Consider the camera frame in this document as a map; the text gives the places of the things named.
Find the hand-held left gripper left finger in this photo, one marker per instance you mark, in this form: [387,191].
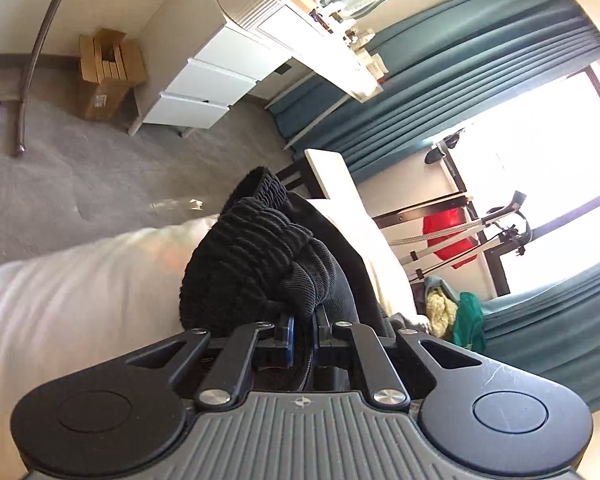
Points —
[287,340]

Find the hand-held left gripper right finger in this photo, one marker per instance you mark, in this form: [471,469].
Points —
[321,345]

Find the black garment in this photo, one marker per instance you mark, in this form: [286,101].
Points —
[250,260]

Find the pale yellow knit garment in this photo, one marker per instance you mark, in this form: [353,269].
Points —
[441,312]

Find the green garment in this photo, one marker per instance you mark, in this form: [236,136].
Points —
[469,322]

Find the red hanging garment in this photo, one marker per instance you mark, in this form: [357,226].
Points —
[447,235]

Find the white and black chair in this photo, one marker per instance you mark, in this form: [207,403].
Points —
[332,175]

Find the clear plastic wrapper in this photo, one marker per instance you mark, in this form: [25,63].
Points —
[175,205]

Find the garment steamer stand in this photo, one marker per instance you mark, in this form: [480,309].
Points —
[460,232]

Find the bed with pastel duvet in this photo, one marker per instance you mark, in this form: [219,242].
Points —
[55,320]

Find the white desk with drawers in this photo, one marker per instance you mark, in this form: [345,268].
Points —
[200,75]

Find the window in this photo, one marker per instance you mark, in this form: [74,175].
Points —
[540,160]

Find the row of small bottles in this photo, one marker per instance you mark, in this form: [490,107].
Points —
[355,40]

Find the cardboard box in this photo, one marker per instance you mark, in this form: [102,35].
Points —
[105,70]

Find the curved metal tube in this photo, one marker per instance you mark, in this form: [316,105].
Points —
[37,50]

